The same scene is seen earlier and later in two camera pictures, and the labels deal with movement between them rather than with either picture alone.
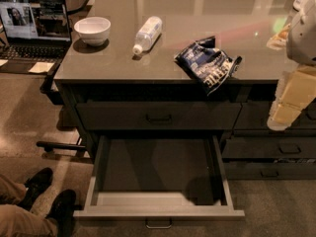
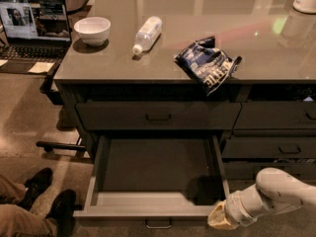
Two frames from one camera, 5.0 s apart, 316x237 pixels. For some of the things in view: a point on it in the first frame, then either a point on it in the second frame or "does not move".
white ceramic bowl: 93,30 does not move
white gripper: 302,39 → 235,208
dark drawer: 270,147 does not move
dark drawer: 157,178 does not move
